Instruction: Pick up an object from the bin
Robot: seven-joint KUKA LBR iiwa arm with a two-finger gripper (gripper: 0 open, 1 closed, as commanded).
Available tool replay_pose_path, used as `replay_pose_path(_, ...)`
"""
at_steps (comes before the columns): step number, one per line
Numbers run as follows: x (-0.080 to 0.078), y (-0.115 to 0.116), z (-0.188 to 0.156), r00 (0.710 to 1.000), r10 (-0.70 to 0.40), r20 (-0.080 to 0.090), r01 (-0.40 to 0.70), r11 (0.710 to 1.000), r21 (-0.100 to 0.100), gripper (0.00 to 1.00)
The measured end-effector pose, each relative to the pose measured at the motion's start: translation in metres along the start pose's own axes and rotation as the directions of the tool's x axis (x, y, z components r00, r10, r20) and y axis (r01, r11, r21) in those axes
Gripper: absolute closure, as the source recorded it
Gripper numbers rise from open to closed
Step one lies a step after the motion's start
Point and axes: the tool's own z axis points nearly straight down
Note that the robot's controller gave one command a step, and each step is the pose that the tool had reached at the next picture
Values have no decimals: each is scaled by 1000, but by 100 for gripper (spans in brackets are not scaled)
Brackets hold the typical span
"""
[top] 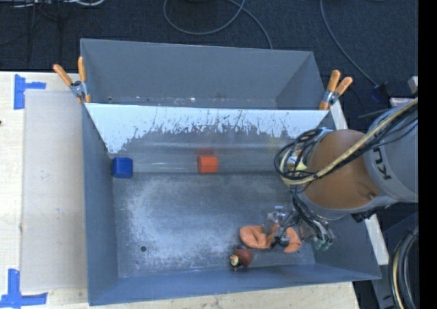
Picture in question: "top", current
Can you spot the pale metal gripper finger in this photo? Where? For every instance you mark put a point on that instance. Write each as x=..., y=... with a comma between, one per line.
x=270, y=225
x=282, y=237

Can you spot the orange soft toy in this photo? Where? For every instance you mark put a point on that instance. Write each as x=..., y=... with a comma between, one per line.
x=254, y=237

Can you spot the red-brown toy figure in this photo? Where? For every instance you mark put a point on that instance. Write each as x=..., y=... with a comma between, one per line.
x=244, y=257

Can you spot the grey metal bin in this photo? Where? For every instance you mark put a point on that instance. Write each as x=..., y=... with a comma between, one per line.
x=191, y=219

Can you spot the orange block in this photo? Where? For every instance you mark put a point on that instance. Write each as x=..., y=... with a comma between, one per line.
x=207, y=164

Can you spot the blue block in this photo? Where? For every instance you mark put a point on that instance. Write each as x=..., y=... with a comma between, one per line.
x=122, y=168

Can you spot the pale wood flat board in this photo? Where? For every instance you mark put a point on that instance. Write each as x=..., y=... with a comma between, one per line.
x=51, y=191

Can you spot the black cylinder on white bracket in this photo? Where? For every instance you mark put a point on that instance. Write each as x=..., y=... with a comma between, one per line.
x=362, y=216

